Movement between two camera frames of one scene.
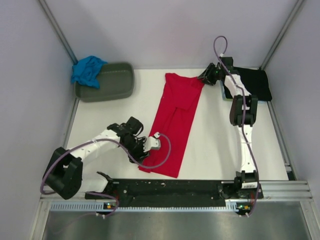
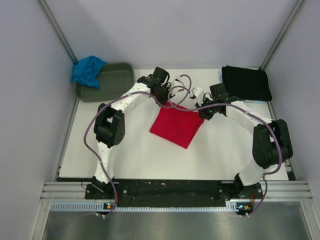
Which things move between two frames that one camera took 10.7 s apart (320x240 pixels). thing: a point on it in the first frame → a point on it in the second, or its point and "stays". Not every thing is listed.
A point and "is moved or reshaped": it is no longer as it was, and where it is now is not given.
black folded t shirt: [256, 81] stays
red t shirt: [180, 97] is moved or reshaped
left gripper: [140, 154] → [162, 101]
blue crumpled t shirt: [87, 71] stays
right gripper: [206, 75] → [203, 114]
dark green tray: [116, 80] stays
